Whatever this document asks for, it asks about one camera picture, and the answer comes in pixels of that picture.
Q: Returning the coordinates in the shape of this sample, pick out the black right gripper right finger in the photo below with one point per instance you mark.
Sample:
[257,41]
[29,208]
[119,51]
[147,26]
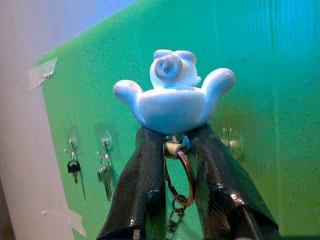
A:
[220,185]

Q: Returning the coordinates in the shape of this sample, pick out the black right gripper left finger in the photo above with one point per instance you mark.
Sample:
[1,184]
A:
[140,180]

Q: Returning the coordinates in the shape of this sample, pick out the silver key bunch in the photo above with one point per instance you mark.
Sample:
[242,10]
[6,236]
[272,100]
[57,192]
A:
[106,175]

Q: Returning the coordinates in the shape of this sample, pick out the black-headed key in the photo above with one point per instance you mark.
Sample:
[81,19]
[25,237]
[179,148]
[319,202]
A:
[74,168]

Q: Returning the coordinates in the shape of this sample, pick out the clear tape strip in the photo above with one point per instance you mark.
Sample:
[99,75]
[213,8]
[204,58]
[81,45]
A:
[41,73]
[75,221]

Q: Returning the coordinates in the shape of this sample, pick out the clear adhesive wall hook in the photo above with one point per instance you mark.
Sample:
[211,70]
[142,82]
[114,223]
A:
[231,142]
[107,140]
[73,140]

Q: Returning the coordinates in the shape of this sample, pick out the green corrugated wall board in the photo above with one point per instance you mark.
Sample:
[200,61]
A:
[262,75]

